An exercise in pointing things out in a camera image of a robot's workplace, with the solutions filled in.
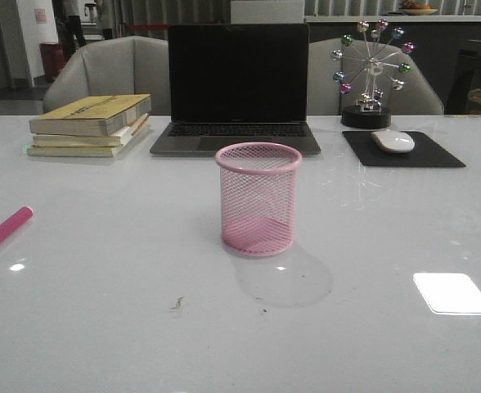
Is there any pink marker pen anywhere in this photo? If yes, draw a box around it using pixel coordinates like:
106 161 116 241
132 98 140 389
0 206 34 244

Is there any middle white book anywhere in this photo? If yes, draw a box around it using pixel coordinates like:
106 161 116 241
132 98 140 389
33 114 149 147

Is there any fruit bowl on counter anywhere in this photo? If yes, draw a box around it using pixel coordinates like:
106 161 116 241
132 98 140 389
398 0 438 16

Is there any dark grey laptop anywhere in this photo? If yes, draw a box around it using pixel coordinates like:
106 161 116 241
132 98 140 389
150 23 321 156

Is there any ferris wheel desk ornament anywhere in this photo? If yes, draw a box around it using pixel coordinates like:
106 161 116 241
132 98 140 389
330 19 416 129

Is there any grey armchair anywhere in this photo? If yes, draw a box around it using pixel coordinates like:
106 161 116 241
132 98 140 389
43 36 171 115
307 38 444 115

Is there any black mouse pad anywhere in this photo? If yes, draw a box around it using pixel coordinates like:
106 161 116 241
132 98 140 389
343 131 465 169

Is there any white computer mouse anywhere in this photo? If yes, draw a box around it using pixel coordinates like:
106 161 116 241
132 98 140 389
371 129 415 153

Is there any pink mesh pen holder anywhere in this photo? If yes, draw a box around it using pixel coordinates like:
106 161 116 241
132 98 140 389
215 142 303 257

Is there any top yellow book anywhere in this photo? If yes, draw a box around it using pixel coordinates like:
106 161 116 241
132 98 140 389
29 94 152 137

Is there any person in background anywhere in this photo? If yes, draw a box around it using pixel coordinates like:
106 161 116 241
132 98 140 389
52 0 87 60

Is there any red trash bin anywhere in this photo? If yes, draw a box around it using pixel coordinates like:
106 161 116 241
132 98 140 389
39 43 65 82

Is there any bottom pale book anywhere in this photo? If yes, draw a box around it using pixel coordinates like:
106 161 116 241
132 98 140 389
26 125 147 158

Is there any right grey armchair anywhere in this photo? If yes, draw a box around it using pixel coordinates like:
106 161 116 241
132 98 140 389
307 38 444 115

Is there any left grey armchair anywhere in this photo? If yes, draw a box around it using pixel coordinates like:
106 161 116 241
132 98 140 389
43 36 171 115

